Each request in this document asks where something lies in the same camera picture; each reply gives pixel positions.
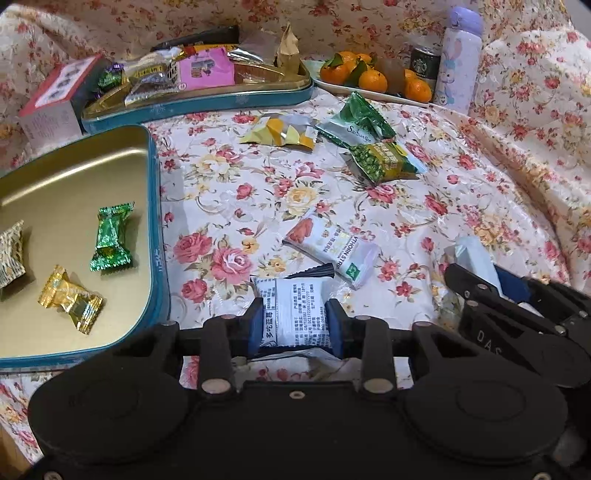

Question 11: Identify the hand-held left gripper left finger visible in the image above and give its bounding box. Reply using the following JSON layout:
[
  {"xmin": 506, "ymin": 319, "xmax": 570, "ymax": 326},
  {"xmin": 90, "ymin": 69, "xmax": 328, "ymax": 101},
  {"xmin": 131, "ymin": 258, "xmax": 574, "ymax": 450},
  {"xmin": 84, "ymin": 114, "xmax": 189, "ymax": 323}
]
[{"xmin": 110, "ymin": 298, "xmax": 269, "ymax": 400}]

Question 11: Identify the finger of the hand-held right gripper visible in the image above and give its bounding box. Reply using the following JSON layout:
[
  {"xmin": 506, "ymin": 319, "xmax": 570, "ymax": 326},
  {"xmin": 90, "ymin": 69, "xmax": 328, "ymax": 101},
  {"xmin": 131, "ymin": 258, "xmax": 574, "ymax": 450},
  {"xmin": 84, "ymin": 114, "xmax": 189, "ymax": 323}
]
[
  {"xmin": 495, "ymin": 267, "xmax": 591, "ymax": 324},
  {"xmin": 444, "ymin": 263, "xmax": 567, "ymax": 339}
]

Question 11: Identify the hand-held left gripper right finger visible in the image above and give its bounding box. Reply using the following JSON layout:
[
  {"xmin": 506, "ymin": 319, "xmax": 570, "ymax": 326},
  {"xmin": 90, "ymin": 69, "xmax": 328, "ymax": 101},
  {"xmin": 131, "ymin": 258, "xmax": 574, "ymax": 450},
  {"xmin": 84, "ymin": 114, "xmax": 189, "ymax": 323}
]
[{"xmin": 325, "ymin": 299, "xmax": 479, "ymax": 400}]

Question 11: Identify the white and black snack packet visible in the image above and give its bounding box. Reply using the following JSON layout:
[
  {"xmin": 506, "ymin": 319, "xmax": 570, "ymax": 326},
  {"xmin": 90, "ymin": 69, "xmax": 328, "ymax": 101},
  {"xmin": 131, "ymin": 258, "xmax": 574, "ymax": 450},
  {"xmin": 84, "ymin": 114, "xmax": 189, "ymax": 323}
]
[{"xmin": 252, "ymin": 264, "xmax": 335, "ymax": 358}]

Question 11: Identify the white packet with orange print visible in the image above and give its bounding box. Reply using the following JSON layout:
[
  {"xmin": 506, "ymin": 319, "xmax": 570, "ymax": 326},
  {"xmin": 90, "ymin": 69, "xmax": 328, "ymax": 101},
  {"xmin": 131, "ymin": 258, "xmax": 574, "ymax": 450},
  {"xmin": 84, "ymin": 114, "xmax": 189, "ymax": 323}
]
[{"xmin": 283, "ymin": 210, "xmax": 380, "ymax": 291}]

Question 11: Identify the green peas snack packet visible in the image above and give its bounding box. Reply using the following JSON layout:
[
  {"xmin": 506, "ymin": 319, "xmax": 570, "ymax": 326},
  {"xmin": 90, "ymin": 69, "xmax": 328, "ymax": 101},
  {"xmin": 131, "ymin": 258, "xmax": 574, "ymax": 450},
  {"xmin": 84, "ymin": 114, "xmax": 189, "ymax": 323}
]
[{"xmin": 346, "ymin": 141, "xmax": 428, "ymax": 185}]

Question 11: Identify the green foil candy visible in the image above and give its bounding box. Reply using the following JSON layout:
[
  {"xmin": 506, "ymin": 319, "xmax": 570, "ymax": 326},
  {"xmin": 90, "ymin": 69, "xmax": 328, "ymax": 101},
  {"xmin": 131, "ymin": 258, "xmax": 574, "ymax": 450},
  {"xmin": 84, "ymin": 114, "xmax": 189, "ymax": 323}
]
[{"xmin": 90, "ymin": 202, "xmax": 136, "ymax": 273}]

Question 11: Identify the gold foil candy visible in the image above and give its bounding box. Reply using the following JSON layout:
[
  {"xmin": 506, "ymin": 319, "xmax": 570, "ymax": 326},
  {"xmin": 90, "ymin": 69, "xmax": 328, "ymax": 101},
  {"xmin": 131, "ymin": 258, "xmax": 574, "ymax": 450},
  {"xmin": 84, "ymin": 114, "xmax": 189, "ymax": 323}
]
[{"xmin": 38, "ymin": 264, "xmax": 105, "ymax": 334}]

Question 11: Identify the dark green and white packet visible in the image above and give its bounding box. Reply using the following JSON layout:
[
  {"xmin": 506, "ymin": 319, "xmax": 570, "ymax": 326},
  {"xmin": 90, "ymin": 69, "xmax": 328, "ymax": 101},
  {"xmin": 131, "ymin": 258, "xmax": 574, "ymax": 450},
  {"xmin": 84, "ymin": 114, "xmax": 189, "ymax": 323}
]
[{"xmin": 316, "ymin": 91, "xmax": 398, "ymax": 148}]

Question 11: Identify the yellow and silver snack packet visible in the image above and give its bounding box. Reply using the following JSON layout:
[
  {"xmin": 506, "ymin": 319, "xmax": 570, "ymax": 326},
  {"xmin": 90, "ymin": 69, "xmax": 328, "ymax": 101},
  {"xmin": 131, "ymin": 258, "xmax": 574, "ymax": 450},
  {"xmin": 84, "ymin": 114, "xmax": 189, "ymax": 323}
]
[{"xmin": 239, "ymin": 115, "xmax": 317, "ymax": 151}]

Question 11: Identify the blue tin tray gold inside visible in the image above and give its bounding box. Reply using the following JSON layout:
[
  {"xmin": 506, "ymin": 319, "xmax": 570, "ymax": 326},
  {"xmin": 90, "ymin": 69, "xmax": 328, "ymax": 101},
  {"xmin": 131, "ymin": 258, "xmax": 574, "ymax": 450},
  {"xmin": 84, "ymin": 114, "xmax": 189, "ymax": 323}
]
[{"xmin": 0, "ymin": 124, "xmax": 169, "ymax": 372}]

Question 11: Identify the beige patterned snack packet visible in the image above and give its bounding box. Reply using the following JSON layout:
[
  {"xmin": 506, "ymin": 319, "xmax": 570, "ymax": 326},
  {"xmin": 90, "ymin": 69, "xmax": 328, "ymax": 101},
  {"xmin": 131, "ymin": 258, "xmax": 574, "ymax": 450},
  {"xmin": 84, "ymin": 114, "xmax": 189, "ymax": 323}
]
[{"xmin": 0, "ymin": 220, "xmax": 26, "ymax": 289}]

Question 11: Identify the white plate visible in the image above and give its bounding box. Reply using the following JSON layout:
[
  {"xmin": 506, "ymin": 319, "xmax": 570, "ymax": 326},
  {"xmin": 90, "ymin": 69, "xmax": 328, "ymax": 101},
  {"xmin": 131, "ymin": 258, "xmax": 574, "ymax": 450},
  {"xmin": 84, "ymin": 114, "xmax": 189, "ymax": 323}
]
[{"xmin": 302, "ymin": 58, "xmax": 437, "ymax": 108}]

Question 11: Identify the brown fruit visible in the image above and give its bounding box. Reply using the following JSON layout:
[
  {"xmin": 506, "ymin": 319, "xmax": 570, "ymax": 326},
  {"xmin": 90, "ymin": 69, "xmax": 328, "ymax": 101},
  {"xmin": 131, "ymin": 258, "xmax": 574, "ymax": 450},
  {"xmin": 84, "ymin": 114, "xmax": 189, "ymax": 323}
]
[{"xmin": 383, "ymin": 58, "xmax": 407, "ymax": 94}]

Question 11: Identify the blue tin filled with packets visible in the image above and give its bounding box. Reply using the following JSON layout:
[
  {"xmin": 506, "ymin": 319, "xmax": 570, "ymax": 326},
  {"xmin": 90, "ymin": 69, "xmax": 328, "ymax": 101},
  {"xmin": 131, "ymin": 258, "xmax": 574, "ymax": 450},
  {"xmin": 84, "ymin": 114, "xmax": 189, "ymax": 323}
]
[{"xmin": 81, "ymin": 44, "xmax": 315, "ymax": 134}]

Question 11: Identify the dark coffee can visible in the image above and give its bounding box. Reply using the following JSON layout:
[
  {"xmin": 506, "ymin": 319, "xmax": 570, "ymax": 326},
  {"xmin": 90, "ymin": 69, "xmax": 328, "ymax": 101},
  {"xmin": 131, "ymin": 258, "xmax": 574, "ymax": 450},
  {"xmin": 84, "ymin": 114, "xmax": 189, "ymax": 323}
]
[{"xmin": 409, "ymin": 44, "xmax": 441, "ymax": 90}]

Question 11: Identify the purple and white thermos bottle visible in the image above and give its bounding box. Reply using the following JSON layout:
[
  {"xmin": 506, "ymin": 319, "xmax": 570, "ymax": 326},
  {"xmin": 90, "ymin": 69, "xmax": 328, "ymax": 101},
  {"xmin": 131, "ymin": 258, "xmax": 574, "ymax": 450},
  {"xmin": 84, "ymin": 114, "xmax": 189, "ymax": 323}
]
[{"xmin": 431, "ymin": 6, "xmax": 483, "ymax": 109}]

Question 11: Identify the pink snack packet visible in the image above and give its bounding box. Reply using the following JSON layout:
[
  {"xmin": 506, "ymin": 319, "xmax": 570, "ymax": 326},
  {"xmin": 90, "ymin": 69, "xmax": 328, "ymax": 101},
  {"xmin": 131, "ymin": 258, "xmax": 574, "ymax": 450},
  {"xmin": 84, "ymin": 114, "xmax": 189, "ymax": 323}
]
[{"xmin": 178, "ymin": 45, "xmax": 236, "ymax": 89}]

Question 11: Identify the clear packet with dark snack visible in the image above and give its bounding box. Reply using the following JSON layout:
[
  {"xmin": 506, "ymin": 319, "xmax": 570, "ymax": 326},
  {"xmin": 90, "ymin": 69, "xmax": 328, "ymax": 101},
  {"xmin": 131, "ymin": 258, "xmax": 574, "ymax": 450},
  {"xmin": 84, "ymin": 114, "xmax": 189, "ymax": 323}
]
[{"xmin": 122, "ymin": 53, "xmax": 181, "ymax": 109}]

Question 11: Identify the brown paper packet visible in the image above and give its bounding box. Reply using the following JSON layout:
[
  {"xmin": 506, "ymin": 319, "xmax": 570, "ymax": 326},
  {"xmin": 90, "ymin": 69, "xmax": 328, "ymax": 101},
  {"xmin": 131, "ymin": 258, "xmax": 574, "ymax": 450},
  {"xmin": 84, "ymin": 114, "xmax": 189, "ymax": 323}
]
[{"xmin": 276, "ymin": 23, "xmax": 302, "ymax": 75}]

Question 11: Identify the silver foil packet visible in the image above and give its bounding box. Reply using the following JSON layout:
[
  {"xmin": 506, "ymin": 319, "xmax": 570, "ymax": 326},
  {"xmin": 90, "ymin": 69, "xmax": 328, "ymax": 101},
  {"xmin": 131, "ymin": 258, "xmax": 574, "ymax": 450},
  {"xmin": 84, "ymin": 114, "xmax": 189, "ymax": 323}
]
[{"xmin": 226, "ymin": 34, "xmax": 280, "ymax": 65}]

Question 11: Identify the orange snack packet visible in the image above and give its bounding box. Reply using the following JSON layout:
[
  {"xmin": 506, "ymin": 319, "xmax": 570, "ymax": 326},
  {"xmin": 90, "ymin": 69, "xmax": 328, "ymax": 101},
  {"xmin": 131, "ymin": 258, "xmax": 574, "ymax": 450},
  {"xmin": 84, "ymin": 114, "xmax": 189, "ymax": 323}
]
[{"xmin": 182, "ymin": 42, "xmax": 232, "ymax": 58}]

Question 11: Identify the black remote control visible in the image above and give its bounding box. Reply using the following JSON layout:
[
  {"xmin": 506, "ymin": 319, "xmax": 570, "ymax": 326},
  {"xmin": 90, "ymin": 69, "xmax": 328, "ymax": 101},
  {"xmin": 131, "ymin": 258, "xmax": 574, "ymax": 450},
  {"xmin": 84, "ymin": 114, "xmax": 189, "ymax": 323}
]
[{"xmin": 150, "ymin": 25, "xmax": 241, "ymax": 51}]

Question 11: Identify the red and white carton box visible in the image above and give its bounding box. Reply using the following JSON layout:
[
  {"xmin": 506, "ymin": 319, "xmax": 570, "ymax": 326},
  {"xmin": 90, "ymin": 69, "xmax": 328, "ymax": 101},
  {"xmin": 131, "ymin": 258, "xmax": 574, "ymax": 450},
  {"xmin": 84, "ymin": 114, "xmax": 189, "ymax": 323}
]
[{"xmin": 18, "ymin": 54, "xmax": 105, "ymax": 144}]

